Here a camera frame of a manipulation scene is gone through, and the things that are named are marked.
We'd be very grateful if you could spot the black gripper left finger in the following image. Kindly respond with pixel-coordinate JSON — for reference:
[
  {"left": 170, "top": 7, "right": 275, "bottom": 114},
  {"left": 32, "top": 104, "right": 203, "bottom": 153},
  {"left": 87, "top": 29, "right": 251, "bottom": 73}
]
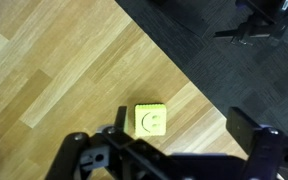
[{"left": 45, "top": 105, "right": 185, "bottom": 180}]

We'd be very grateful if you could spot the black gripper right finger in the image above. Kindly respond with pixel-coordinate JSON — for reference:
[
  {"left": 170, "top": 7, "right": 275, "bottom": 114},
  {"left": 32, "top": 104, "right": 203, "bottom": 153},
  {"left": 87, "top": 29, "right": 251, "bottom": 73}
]
[{"left": 225, "top": 106, "right": 288, "bottom": 180}]

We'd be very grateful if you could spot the yellow smiley sponge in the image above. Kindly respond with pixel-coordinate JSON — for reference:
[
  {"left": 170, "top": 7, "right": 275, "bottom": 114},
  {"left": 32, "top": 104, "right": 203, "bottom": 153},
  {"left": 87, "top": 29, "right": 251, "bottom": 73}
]
[{"left": 133, "top": 102, "right": 168, "bottom": 138}]

